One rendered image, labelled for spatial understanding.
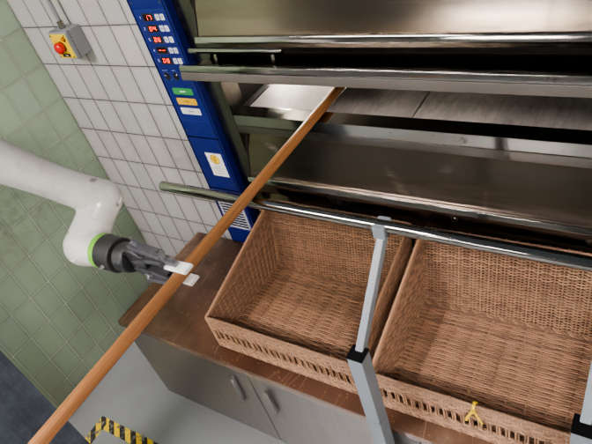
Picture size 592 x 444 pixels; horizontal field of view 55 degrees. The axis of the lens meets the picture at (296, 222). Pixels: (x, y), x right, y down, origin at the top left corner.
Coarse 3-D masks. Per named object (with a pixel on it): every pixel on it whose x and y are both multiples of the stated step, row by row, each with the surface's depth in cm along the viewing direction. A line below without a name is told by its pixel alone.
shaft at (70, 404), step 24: (336, 96) 176; (312, 120) 167; (288, 144) 159; (264, 168) 153; (216, 240) 138; (168, 288) 127; (144, 312) 123; (120, 336) 119; (96, 384) 113; (72, 408) 109; (48, 432) 106
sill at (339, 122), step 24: (240, 120) 188; (264, 120) 182; (288, 120) 176; (336, 120) 169; (360, 120) 165; (384, 120) 162; (408, 120) 159; (432, 120) 156; (456, 144) 150; (480, 144) 147; (504, 144) 143; (528, 144) 140; (552, 144) 136; (576, 144) 133
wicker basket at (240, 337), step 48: (288, 240) 207; (336, 240) 195; (240, 288) 199; (288, 288) 205; (336, 288) 199; (384, 288) 166; (240, 336) 180; (288, 336) 188; (336, 336) 183; (336, 384) 169
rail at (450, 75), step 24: (216, 72) 157; (240, 72) 152; (264, 72) 148; (288, 72) 144; (312, 72) 140; (336, 72) 136; (360, 72) 133; (384, 72) 129; (408, 72) 126; (432, 72) 123; (456, 72) 121; (480, 72) 118; (504, 72) 116; (528, 72) 113; (552, 72) 111; (576, 72) 109
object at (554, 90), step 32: (256, 64) 158; (288, 64) 153; (320, 64) 148; (352, 64) 144; (384, 64) 139; (416, 64) 135; (448, 64) 132; (480, 64) 128; (512, 64) 125; (544, 64) 121; (576, 64) 118; (576, 96) 110
